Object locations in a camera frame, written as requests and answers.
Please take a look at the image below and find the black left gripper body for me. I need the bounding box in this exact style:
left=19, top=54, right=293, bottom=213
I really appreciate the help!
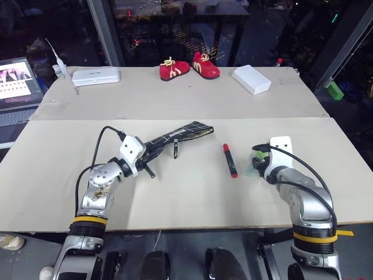
left=134, top=156, right=150, bottom=173

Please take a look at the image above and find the grey metal frame post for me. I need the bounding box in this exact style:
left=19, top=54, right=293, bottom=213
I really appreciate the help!
left=86, top=0, right=126, bottom=68
left=314, top=4, right=373, bottom=92

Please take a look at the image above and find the green block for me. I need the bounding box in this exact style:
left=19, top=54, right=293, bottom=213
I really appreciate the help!
left=326, top=81, right=346, bottom=102

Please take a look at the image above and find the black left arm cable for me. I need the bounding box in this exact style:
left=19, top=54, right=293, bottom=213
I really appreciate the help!
left=75, top=125, right=127, bottom=217

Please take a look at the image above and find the green highlighter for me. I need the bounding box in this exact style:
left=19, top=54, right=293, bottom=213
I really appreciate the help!
left=244, top=149, right=270, bottom=178

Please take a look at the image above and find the open laptop computer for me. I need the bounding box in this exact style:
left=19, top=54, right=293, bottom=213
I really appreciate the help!
left=0, top=57, right=45, bottom=149

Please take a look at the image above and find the dark rounded shape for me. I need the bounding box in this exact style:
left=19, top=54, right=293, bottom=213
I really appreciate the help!
left=287, top=262, right=307, bottom=280

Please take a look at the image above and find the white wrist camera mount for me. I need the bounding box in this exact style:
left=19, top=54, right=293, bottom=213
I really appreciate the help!
left=263, top=135, right=294, bottom=176
left=119, top=135, right=146, bottom=178

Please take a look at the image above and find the beige sneaker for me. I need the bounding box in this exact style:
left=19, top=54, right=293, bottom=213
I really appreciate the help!
left=0, top=233, right=27, bottom=251

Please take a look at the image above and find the red and black marker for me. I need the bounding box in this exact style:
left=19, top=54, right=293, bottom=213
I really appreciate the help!
left=222, top=143, right=238, bottom=179

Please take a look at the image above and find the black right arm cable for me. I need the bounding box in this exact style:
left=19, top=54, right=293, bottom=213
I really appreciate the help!
left=252, top=143, right=338, bottom=232

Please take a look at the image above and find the red baby shoe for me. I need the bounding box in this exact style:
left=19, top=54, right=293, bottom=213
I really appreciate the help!
left=192, top=51, right=221, bottom=81
left=159, top=56, right=191, bottom=82

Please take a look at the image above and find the flat white plastic case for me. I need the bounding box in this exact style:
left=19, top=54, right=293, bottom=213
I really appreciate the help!
left=71, top=67, right=121, bottom=88

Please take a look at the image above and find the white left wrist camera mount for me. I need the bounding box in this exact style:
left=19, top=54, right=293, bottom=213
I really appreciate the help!
left=119, top=135, right=146, bottom=178

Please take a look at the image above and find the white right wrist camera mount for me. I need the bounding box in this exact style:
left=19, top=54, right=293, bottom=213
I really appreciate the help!
left=263, top=135, right=294, bottom=176

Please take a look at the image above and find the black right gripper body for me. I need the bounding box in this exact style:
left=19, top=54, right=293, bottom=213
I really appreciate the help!
left=255, top=159, right=272, bottom=179

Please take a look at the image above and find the black grid pattern pouch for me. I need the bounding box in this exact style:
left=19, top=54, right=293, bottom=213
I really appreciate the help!
left=142, top=121, right=216, bottom=160

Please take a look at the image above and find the black background table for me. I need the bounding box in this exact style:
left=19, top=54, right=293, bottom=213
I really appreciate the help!
left=114, top=0, right=252, bottom=68

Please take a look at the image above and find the white cardboard box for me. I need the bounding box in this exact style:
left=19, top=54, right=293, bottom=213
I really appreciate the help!
left=231, top=64, right=273, bottom=96

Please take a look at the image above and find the white nozzle bottle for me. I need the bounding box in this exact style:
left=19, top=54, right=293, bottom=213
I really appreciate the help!
left=44, top=37, right=81, bottom=96

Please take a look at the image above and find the beige cardboard sheet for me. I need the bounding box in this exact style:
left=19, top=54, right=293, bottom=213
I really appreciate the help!
left=0, top=116, right=373, bottom=233
left=29, top=66, right=332, bottom=121

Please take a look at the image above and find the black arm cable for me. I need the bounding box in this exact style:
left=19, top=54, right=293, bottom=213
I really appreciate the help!
left=75, top=125, right=127, bottom=217
left=252, top=143, right=338, bottom=232

